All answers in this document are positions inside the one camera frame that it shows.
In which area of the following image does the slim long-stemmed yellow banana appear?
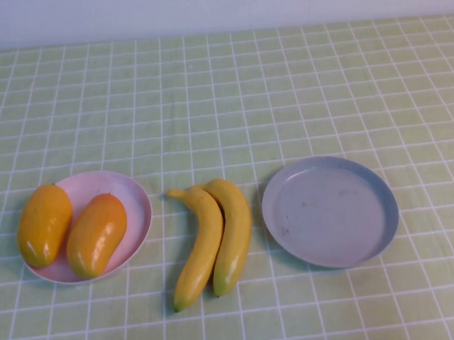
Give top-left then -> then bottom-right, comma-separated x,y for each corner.
165,183 -> 229,314

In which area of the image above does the pink round plate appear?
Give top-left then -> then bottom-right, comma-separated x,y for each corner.
18,166 -> 157,287

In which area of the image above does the thick short-stemmed yellow banana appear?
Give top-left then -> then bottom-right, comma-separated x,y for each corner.
201,175 -> 258,298

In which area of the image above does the blue-grey round plate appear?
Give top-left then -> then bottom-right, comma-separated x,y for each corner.
258,151 -> 403,273

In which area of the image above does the orange-blushed yellow mango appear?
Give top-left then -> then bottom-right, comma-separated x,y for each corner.
63,192 -> 132,282

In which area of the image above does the plain yellow mango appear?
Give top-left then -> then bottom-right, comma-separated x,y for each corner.
14,182 -> 77,269

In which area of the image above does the green white checked tablecloth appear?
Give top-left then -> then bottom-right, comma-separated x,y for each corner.
0,13 -> 454,340

